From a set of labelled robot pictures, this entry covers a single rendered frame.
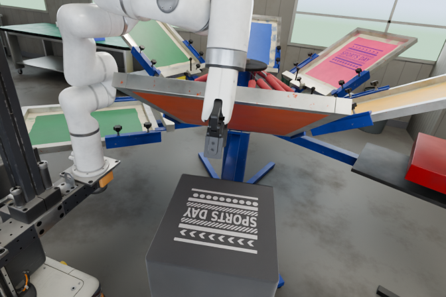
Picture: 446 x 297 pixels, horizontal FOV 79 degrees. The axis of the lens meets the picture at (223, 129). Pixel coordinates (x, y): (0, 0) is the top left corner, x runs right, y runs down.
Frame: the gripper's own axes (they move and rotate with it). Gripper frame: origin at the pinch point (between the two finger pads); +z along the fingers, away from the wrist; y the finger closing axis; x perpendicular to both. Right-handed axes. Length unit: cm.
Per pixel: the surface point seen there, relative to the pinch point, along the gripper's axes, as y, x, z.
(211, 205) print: -55, -5, 39
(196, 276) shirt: -27, -5, 52
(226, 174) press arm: -82, -1, 34
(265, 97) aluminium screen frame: -14.3, 9.1, -10.2
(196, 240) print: -37, -7, 45
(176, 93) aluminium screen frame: -13.9, -12.4, -8.6
